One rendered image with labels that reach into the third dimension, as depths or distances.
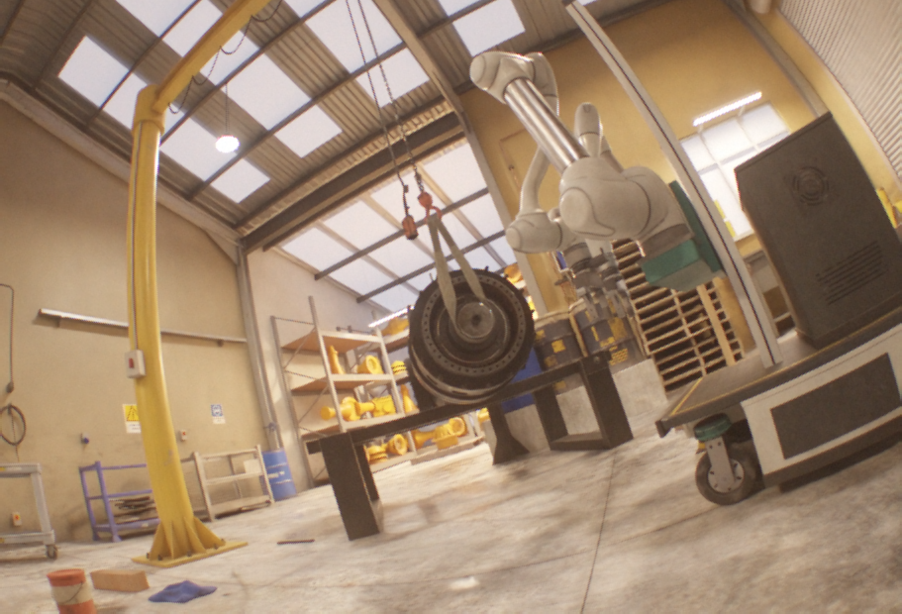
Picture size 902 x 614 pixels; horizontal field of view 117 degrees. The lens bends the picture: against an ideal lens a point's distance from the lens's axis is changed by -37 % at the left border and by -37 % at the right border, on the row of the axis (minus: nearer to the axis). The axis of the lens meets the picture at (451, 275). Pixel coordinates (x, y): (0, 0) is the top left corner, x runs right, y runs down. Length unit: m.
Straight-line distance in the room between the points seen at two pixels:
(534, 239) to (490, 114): 6.48
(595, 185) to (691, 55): 7.07
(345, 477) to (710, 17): 8.51
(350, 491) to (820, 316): 2.36
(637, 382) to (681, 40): 5.93
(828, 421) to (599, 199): 0.79
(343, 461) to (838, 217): 2.51
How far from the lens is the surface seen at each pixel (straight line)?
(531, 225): 1.34
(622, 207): 1.09
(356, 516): 2.66
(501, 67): 1.43
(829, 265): 1.24
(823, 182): 1.27
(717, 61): 8.07
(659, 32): 8.36
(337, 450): 2.64
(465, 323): 1.68
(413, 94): 8.06
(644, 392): 4.28
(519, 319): 1.77
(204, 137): 8.56
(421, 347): 1.77
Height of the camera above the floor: 0.50
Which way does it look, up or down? 18 degrees up
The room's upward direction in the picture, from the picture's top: 19 degrees counter-clockwise
